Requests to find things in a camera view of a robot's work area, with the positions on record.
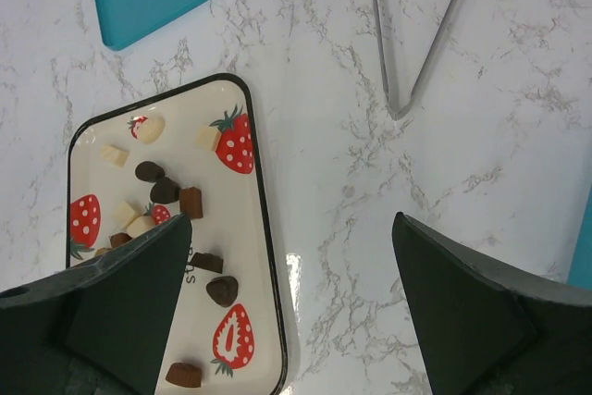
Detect teal chocolate box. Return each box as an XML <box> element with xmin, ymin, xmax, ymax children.
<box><xmin>567</xmin><ymin>193</ymin><xmax>592</xmax><ymax>290</ymax></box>

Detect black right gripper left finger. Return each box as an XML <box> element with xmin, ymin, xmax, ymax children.
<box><xmin>1</xmin><ymin>215</ymin><xmax>192</xmax><ymax>394</ymax></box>

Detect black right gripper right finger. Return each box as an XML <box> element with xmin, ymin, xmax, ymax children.
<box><xmin>392</xmin><ymin>213</ymin><xmax>591</xmax><ymax>394</ymax></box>

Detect white heart chocolate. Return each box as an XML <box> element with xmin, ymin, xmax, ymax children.
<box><xmin>135</xmin><ymin>117</ymin><xmax>166</xmax><ymax>144</ymax></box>
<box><xmin>126</xmin><ymin>216</ymin><xmax>154</xmax><ymax>239</ymax></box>

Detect strawberry print serving tray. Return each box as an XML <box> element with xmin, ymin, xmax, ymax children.
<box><xmin>66</xmin><ymin>73</ymin><xmax>288</xmax><ymax>394</ymax></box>

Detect white cube chocolate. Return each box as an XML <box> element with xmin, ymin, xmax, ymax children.
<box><xmin>99</xmin><ymin>144</ymin><xmax>130</xmax><ymax>167</ymax></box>
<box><xmin>195</xmin><ymin>126</ymin><xmax>222</xmax><ymax>152</ymax></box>
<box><xmin>110</xmin><ymin>201</ymin><xmax>141</xmax><ymax>230</ymax></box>

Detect dark round cup chocolate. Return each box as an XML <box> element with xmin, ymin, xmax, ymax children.
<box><xmin>134</xmin><ymin>161</ymin><xmax>166</xmax><ymax>183</ymax></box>

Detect brown square chocolate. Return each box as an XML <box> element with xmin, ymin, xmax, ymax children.
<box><xmin>109</xmin><ymin>232</ymin><xmax>131</xmax><ymax>249</ymax></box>
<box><xmin>179</xmin><ymin>187</ymin><xmax>204</xmax><ymax>220</ymax></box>

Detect brown cup chocolate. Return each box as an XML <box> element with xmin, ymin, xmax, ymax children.
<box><xmin>166</xmin><ymin>362</ymin><xmax>203</xmax><ymax>389</ymax></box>

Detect dark heart chocolate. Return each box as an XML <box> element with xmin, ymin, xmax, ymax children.
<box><xmin>205</xmin><ymin>276</ymin><xmax>239</xmax><ymax>308</ymax></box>
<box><xmin>150</xmin><ymin>177</ymin><xmax>180</xmax><ymax>204</ymax></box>

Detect metal tongs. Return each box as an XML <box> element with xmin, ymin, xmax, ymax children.
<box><xmin>372</xmin><ymin>0</ymin><xmax>461</xmax><ymax>120</ymax></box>

